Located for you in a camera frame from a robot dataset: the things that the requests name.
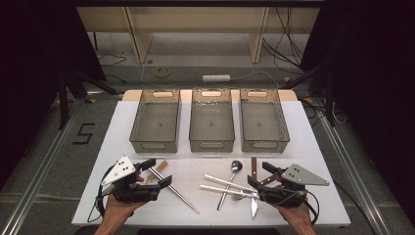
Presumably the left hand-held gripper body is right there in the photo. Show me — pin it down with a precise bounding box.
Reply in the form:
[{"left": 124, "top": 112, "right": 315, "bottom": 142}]
[{"left": 100, "top": 155, "right": 161, "bottom": 204}]

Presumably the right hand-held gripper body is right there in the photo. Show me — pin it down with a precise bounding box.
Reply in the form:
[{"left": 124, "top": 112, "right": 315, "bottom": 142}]
[{"left": 257, "top": 164, "right": 331, "bottom": 210}]

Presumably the metal chopstick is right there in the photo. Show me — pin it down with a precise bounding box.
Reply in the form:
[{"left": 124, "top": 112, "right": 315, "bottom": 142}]
[
  {"left": 148, "top": 166, "right": 201, "bottom": 215},
  {"left": 149, "top": 166, "right": 201, "bottom": 215}
]

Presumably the amber plastic spoon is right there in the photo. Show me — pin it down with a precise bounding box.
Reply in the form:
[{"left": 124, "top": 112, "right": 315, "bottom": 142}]
[{"left": 145, "top": 160, "right": 170, "bottom": 184}]

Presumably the wooden-handled metal knife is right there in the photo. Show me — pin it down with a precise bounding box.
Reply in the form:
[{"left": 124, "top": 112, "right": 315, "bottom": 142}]
[{"left": 250, "top": 157, "right": 259, "bottom": 219}]

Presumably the metal spoon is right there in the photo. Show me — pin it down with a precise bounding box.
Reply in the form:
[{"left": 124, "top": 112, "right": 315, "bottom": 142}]
[{"left": 216, "top": 160, "right": 244, "bottom": 212}]

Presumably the white chopstick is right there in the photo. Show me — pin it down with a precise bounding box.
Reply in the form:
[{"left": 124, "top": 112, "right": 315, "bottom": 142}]
[
  {"left": 200, "top": 184, "right": 260, "bottom": 199},
  {"left": 204, "top": 173, "right": 258, "bottom": 194}
]

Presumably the grey transparent plastic bin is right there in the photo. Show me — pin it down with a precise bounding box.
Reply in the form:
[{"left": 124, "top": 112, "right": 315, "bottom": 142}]
[
  {"left": 239, "top": 88, "right": 291, "bottom": 154},
  {"left": 128, "top": 88, "right": 182, "bottom": 155},
  {"left": 188, "top": 88, "right": 236, "bottom": 154}
]

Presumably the person's right hand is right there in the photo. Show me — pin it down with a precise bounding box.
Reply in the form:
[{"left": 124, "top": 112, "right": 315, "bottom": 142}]
[{"left": 276, "top": 200, "right": 314, "bottom": 229}]

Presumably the person's left hand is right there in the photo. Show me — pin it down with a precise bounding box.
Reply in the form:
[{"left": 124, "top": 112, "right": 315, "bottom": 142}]
[{"left": 104, "top": 194, "right": 148, "bottom": 223}]

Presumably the black metal stand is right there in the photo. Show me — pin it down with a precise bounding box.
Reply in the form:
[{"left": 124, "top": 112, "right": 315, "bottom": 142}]
[
  {"left": 57, "top": 70, "right": 120, "bottom": 130},
  {"left": 280, "top": 62, "right": 337, "bottom": 128}
]

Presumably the white power strip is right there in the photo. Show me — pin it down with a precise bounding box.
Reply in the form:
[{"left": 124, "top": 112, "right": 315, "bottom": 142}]
[{"left": 202, "top": 74, "right": 232, "bottom": 83}]

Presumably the dark curtain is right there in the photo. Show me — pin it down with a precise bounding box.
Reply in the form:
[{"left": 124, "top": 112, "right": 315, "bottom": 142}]
[
  {"left": 300, "top": 0, "right": 415, "bottom": 216},
  {"left": 0, "top": 0, "right": 107, "bottom": 187}
]

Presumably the light wooden shelf unit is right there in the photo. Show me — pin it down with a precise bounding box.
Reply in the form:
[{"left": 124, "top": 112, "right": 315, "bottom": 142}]
[{"left": 76, "top": 6, "right": 321, "bottom": 65}]

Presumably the right hand-held gripper cable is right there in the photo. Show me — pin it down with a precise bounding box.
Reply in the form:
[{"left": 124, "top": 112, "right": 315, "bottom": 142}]
[{"left": 302, "top": 180, "right": 376, "bottom": 235}]

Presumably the hand-held gripper cable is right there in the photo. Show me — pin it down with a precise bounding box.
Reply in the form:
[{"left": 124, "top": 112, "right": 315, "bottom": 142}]
[
  {"left": 87, "top": 165, "right": 115, "bottom": 224},
  {"left": 302, "top": 180, "right": 376, "bottom": 235}
]

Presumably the left hand-held gripper cable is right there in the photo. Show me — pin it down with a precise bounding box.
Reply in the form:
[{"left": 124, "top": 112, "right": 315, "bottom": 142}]
[{"left": 87, "top": 165, "right": 115, "bottom": 224}]

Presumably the metal floor rail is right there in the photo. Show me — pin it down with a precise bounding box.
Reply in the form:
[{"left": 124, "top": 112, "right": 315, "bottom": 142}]
[
  {"left": 312, "top": 97, "right": 392, "bottom": 235},
  {"left": 0, "top": 97, "right": 86, "bottom": 235}
]

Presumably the white power cable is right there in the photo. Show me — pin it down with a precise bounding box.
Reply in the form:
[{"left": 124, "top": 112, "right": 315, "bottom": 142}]
[{"left": 140, "top": 62, "right": 282, "bottom": 90}]

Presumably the thin black floor cable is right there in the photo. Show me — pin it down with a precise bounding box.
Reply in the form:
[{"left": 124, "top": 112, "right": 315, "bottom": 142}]
[{"left": 97, "top": 53, "right": 127, "bottom": 84}]

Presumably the black cable bundle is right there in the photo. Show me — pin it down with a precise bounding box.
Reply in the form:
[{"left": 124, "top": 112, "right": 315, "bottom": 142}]
[{"left": 262, "top": 7, "right": 306, "bottom": 71}]

